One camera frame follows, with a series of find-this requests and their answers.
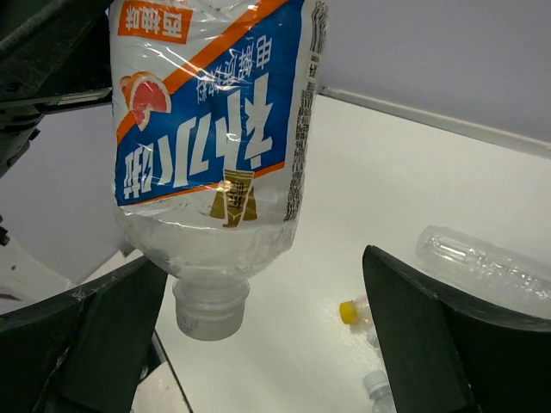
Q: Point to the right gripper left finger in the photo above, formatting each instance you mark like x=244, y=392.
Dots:
x=82, y=350

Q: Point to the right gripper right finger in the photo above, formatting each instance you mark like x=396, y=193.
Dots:
x=448, y=351

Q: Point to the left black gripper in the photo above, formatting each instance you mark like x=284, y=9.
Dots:
x=54, y=59

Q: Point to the bottle white blue orange label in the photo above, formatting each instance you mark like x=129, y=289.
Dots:
x=212, y=105

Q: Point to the clear crushed bottle near bin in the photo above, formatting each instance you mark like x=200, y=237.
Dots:
x=486, y=271

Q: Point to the clear bottle white blue cap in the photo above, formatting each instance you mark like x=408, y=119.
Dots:
x=378, y=388

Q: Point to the clear bottle blue label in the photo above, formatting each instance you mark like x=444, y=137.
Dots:
x=372, y=338

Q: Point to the small bottle orange band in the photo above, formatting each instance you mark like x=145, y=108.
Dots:
x=357, y=314

